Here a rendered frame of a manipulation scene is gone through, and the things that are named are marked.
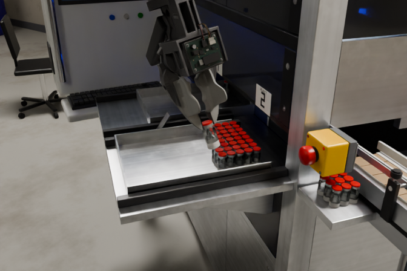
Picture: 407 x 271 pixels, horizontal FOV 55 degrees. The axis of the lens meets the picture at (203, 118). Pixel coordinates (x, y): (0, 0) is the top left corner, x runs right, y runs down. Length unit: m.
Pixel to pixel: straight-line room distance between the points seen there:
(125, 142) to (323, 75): 0.56
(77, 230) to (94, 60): 0.96
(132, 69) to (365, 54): 1.12
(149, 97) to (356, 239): 0.81
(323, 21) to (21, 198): 2.15
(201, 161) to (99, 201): 1.49
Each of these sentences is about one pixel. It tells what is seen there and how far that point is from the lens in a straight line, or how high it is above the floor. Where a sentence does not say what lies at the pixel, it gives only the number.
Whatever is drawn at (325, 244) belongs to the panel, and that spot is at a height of 0.68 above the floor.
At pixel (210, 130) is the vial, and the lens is 0.63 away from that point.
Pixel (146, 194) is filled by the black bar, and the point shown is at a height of 0.90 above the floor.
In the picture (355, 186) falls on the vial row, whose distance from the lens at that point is 0.88.
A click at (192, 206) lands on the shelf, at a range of 0.86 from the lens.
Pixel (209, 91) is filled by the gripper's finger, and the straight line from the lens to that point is 0.63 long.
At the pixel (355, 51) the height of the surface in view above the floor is 1.19.
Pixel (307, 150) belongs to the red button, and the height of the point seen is 1.01.
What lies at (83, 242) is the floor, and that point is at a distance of 2.16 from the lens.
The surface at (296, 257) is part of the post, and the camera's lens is 1.08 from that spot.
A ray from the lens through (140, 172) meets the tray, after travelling 0.96.
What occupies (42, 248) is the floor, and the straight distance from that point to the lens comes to 2.19.
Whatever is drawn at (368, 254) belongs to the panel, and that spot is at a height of 0.60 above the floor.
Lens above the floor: 1.39
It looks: 24 degrees down
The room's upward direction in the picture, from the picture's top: straight up
